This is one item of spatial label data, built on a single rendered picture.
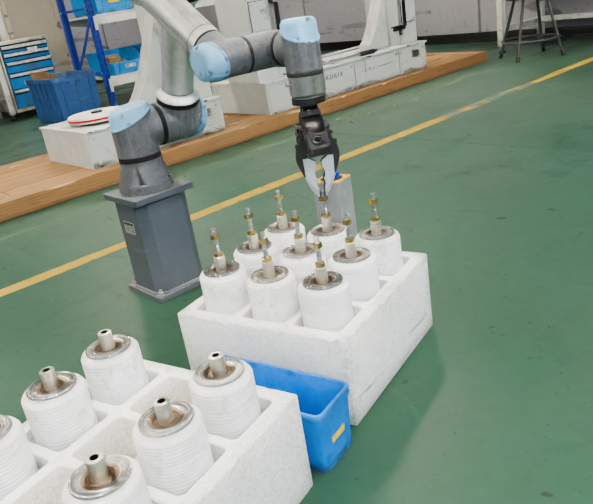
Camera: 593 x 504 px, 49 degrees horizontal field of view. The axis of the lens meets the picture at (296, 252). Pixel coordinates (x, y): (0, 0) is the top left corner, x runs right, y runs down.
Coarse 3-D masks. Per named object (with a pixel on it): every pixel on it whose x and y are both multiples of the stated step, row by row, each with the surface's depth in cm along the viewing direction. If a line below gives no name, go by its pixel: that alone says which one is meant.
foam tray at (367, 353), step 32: (416, 256) 142; (384, 288) 130; (416, 288) 139; (192, 320) 132; (224, 320) 128; (256, 320) 126; (288, 320) 124; (352, 320) 120; (384, 320) 127; (416, 320) 141; (192, 352) 136; (224, 352) 131; (256, 352) 126; (288, 352) 122; (320, 352) 117; (352, 352) 116; (384, 352) 128; (352, 384) 117; (384, 384) 129; (352, 416) 119
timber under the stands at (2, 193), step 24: (408, 72) 463; (432, 72) 467; (336, 96) 415; (360, 96) 423; (240, 120) 387; (264, 120) 375; (288, 120) 386; (192, 144) 346; (216, 144) 356; (0, 168) 361; (24, 168) 351; (48, 168) 342; (72, 168) 332; (0, 192) 306; (24, 192) 299; (48, 192) 299; (72, 192) 307; (0, 216) 287
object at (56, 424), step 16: (80, 384) 100; (48, 400) 97; (64, 400) 97; (80, 400) 99; (32, 416) 97; (48, 416) 96; (64, 416) 97; (80, 416) 99; (96, 416) 105; (32, 432) 99; (48, 432) 98; (64, 432) 98; (80, 432) 100; (48, 448) 99; (64, 448) 99
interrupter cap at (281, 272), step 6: (258, 270) 129; (276, 270) 128; (282, 270) 127; (288, 270) 127; (252, 276) 127; (258, 276) 127; (276, 276) 125; (282, 276) 124; (258, 282) 124; (264, 282) 123; (270, 282) 123
